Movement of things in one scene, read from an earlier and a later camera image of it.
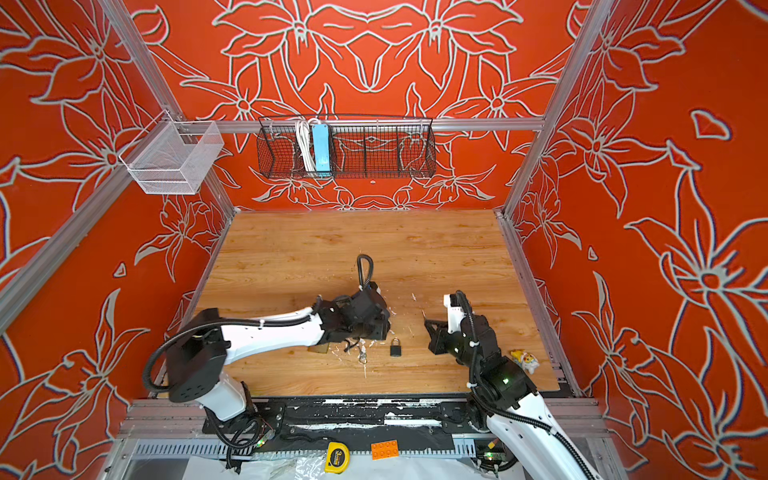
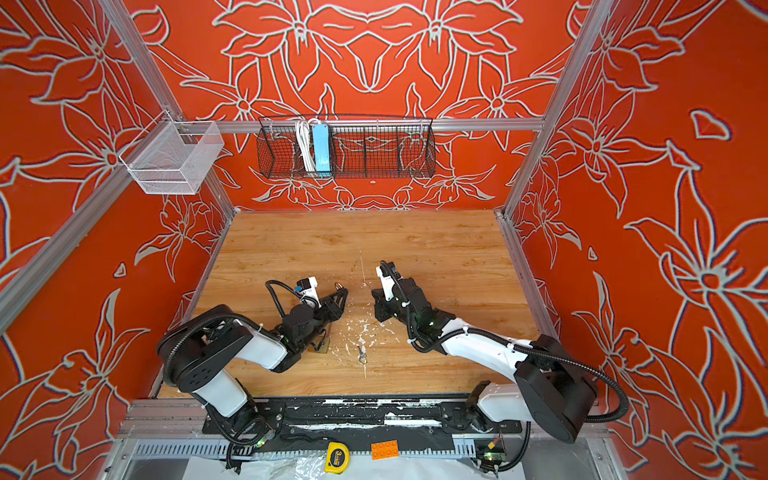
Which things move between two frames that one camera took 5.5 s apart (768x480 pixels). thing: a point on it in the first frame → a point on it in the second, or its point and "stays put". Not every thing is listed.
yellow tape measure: [337, 457] stays put
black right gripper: [439, 338] → [379, 304]
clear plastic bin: [172, 157] stays put
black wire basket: [361, 147] stays put
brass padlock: [321, 348] stays put
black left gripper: [383, 328] → [331, 307]
